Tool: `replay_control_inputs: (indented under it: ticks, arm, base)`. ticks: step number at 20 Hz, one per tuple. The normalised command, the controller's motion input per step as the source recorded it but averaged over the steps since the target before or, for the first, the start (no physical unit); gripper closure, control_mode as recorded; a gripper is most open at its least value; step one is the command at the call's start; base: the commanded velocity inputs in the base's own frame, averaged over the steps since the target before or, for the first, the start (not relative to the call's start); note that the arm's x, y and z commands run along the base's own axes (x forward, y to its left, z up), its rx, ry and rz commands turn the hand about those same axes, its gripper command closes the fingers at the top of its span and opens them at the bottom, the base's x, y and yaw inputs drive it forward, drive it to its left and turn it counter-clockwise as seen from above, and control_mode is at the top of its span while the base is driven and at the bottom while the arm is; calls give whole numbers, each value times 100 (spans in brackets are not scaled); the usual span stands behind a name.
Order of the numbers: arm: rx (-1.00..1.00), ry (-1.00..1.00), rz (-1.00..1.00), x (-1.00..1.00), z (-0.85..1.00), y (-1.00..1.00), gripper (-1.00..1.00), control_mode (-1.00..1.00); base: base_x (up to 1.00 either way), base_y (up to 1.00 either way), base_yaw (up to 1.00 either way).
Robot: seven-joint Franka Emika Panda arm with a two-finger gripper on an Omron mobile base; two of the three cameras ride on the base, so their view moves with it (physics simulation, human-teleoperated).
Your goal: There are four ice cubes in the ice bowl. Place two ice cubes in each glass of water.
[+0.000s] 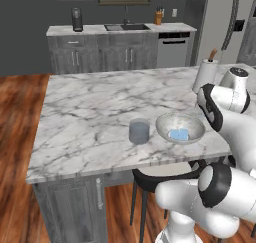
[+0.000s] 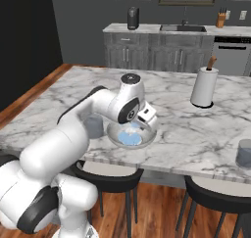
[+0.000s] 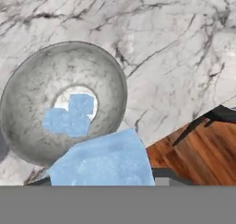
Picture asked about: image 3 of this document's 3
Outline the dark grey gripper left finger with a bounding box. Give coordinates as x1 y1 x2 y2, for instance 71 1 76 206
23 175 53 187

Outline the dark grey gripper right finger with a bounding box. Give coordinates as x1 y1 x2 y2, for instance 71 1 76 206
151 167 195 187

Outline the pale blue ice cube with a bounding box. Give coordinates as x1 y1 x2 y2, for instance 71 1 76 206
46 128 157 187
67 93 95 117
41 107 92 139

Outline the grey marble bowl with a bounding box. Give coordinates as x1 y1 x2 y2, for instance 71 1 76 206
0 41 129 168

